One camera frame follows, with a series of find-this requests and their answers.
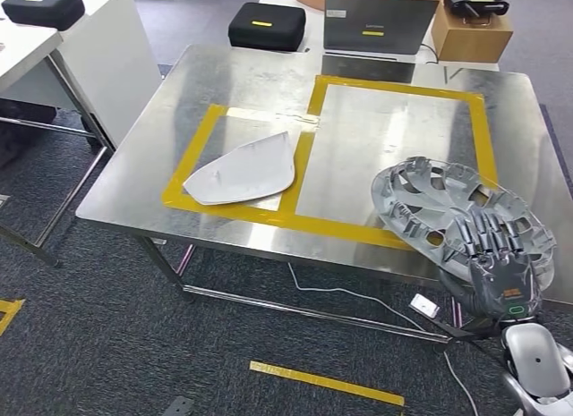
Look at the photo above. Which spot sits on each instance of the grey floor outlet plate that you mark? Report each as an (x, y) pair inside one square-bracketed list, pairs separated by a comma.
[(4, 201)]

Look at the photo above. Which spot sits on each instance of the black zip case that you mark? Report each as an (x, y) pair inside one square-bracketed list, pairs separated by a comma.
[(267, 28), (42, 7)]

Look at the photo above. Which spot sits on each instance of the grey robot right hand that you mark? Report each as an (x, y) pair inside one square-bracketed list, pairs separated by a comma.
[(506, 277)]

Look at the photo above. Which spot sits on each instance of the purple metal bar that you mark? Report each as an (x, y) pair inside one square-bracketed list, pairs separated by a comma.
[(185, 260), (457, 312)]

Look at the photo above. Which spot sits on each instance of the grey laptop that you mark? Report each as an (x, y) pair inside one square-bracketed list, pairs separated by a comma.
[(380, 22)]

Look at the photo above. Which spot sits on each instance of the black camera bracket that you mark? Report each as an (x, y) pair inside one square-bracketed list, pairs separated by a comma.
[(483, 329)]

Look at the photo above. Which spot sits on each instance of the grey floor power socket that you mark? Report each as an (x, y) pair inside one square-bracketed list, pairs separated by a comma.
[(158, 242)]

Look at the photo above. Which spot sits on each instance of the white desk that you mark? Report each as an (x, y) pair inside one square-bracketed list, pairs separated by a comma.
[(314, 28)]

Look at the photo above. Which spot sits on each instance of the brown cardboard box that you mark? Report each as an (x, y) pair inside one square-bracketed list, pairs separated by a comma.
[(469, 40)]

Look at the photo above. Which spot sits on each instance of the black antenna device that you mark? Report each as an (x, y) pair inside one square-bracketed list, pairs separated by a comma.
[(476, 3)]

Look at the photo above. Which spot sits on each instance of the silver plastic wheel hubcap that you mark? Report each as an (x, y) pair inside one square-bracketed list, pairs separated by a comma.
[(402, 188)]

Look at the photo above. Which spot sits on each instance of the white plastic mirror cover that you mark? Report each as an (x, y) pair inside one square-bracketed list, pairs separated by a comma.
[(244, 173)]

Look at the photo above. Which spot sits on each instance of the white side panel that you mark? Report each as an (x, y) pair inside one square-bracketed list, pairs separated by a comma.
[(114, 57)]

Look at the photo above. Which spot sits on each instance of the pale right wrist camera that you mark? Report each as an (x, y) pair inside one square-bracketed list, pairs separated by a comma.
[(424, 305)]

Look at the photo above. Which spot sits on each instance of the yellow table tape outline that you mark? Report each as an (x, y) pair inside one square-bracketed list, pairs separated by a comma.
[(394, 87)]

